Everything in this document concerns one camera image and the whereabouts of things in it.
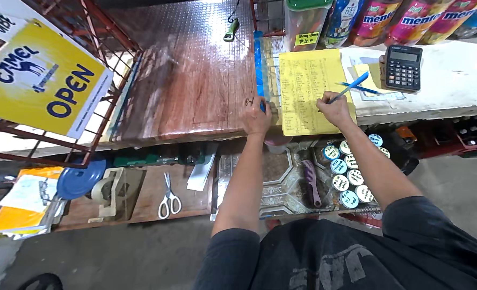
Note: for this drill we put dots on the orange packet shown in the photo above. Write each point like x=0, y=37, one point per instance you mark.
x=406, y=133

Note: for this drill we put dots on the person's left forearm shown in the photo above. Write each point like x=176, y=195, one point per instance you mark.
x=241, y=180

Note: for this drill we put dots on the blue round plastic lid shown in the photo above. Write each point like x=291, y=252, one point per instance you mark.
x=77, y=179

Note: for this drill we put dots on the red and white packet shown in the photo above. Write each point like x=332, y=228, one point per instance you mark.
x=365, y=220

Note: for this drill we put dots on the wood-print plastic table cover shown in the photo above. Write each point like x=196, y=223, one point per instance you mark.
x=186, y=80

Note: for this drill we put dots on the person's right forearm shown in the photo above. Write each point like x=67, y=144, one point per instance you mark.
x=377, y=164

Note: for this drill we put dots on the clear container with green lid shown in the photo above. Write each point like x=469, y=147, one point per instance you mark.
x=306, y=26

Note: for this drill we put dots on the person's right fingers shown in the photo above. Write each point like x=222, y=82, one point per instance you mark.
x=328, y=96

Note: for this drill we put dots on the white folded paper strips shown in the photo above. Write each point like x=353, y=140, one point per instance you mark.
x=202, y=173

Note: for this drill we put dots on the brown wooden shelf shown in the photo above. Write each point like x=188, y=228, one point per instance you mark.
x=150, y=199

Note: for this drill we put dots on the light blue pen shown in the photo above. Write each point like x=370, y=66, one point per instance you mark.
x=352, y=86

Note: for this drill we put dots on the group of round labelled jars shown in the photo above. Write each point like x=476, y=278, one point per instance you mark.
x=345, y=173

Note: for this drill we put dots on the person's body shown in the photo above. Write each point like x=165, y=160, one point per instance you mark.
x=323, y=257

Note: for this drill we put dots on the pale yellow note paper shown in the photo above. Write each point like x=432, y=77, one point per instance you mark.
x=365, y=78

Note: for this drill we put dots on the pink translucent cup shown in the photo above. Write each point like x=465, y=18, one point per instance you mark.
x=278, y=144

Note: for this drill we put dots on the person's left fingers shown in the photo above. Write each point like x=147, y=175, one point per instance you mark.
x=251, y=103

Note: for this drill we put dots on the black calculator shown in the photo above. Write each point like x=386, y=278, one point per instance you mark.
x=403, y=67

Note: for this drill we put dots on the person's right thumb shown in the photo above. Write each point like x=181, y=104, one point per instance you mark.
x=322, y=106

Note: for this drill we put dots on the black round object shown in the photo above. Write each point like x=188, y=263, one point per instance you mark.
x=41, y=280

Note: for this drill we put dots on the thin dark blue pen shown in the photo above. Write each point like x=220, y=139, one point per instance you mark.
x=368, y=90

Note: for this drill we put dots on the person's left thumb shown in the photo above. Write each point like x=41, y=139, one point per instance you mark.
x=268, y=110

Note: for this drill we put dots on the person's left hand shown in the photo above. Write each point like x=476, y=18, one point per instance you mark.
x=255, y=120

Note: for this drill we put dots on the row of candy bottles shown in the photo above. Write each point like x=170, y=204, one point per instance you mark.
x=407, y=24

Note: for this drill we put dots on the small blue pen cap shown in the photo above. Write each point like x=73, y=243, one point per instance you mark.
x=262, y=106

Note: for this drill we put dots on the red crate with bottles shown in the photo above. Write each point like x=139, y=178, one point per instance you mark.
x=470, y=139

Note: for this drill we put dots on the white printed paper sheet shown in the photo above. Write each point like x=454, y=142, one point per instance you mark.
x=389, y=96

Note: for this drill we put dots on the beige tape dispenser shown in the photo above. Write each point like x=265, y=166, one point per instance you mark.
x=113, y=191

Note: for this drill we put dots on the green plastic box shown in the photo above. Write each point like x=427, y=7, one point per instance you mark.
x=150, y=158

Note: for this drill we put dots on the stack of papers and envelopes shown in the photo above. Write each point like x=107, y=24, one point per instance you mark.
x=27, y=201

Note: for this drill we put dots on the yellow paper with handwriting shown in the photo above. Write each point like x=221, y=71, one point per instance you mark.
x=303, y=92

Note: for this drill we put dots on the white sign with black lettering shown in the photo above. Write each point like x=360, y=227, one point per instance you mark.
x=7, y=17

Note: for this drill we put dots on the white counter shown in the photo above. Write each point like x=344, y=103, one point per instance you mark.
x=448, y=80

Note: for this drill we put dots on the yellow and white sign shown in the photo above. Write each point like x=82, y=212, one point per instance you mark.
x=41, y=80

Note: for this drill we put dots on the patterned shelf mat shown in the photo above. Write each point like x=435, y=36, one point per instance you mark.
x=274, y=177

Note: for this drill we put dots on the person's right hand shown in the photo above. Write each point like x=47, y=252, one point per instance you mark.
x=337, y=113

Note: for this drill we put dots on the purple comb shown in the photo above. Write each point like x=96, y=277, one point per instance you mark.
x=312, y=181

